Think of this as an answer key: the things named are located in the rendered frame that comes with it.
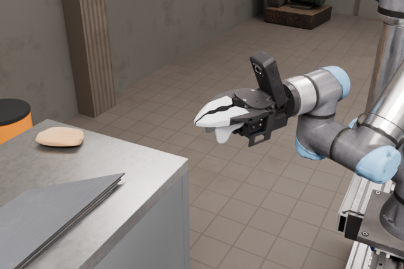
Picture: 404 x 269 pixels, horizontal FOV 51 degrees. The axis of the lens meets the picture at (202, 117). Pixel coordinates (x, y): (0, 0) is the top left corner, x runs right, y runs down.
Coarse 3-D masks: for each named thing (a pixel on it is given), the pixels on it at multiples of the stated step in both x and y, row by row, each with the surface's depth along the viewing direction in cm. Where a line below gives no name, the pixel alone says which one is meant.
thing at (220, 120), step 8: (216, 112) 72; (224, 112) 72; (232, 112) 72; (240, 112) 72; (248, 112) 72; (200, 120) 70; (208, 120) 70; (216, 120) 70; (224, 120) 70; (216, 128) 71; (224, 128) 72; (232, 128) 74; (216, 136) 73; (224, 136) 74
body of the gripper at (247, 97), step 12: (288, 84) 80; (240, 96) 76; (252, 96) 76; (264, 96) 77; (288, 96) 80; (252, 108) 73; (264, 108) 74; (288, 108) 81; (264, 120) 77; (276, 120) 81; (240, 132) 78; (252, 132) 78; (264, 132) 77; (252, 144) 77
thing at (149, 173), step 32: (32, 128) 152; (0, 160) 133; (32, 160) 133; (64, 160) 133; (96, 160) 133; (128, 160) 133; (160, 160) 133; (0, 192) 119; (128, 192) 119; (160, 192) 122; (96, 224) 107; (128, 224) 110; (64, 256) 98; (96, 256) 100
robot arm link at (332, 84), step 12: (312, 72) 85; (324, 72) 85; (336, 72) 86; (324, 84) 83; (336, 84) 84; (348, 84) 86; (324, 96) 83; (336, 96) 85; (324, 108) 85; (336, 108) 88
